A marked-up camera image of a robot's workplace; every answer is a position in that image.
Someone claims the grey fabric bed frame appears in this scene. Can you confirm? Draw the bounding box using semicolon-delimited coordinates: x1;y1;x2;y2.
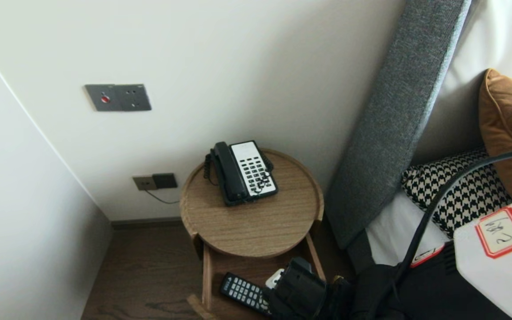
346;230;377;275

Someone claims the orange-brown velvet cushion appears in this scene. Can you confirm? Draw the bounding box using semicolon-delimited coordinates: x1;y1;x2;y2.
478;69;512;201

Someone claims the black white houndstooth pillow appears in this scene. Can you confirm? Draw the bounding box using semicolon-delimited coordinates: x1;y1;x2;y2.
401;149;512;239

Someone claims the grey fabric headboard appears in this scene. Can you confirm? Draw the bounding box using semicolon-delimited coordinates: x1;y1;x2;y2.
325;0;472;250

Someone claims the beige upholstered headboard panel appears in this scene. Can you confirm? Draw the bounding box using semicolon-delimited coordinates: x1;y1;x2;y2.
412;70;488;165

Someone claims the thin black telephone cable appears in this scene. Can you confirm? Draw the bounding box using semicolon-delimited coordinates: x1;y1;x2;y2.
144;189;181;205

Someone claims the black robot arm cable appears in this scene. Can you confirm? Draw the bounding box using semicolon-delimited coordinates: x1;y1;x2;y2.
367;147;512;320

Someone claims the black telephone base white keypad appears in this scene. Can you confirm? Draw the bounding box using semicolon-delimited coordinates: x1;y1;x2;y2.
209;141;280;207

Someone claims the dark grey power socket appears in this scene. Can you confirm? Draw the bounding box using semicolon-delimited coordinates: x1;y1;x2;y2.
152;172;178;189

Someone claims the grey wall switch panel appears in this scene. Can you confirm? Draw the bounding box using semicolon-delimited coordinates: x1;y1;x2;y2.
85;84;152;112

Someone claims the black TV remote control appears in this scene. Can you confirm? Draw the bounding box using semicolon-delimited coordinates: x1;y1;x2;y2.
219;272;274;317

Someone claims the black telephone handset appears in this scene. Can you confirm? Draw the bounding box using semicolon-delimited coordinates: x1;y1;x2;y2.
213;142;250;203

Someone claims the beige wall data socket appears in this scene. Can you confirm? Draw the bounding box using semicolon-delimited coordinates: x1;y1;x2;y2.
132;176;158;191

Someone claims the brown wooden baseboard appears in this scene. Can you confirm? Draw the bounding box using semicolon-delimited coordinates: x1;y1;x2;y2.
112;216;184;230

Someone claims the white bed sheet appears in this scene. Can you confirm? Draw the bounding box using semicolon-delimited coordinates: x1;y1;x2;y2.
366;191;450;267

